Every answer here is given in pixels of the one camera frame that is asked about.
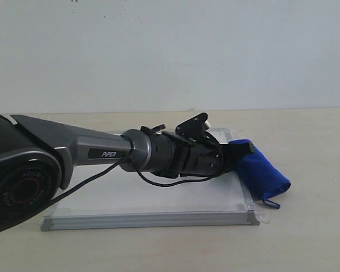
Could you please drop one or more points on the white board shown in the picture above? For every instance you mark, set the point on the white board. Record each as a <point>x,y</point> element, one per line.
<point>121,199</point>

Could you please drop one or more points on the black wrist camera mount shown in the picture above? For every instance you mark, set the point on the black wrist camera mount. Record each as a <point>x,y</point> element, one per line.
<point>193,127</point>

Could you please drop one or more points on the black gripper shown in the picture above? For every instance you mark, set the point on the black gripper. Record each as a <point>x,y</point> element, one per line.
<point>209,158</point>

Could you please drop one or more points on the blue cloth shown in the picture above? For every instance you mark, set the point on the blue cloth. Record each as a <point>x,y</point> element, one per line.
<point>261,177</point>

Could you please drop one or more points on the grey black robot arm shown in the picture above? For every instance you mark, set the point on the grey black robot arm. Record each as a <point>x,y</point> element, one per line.
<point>38,157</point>

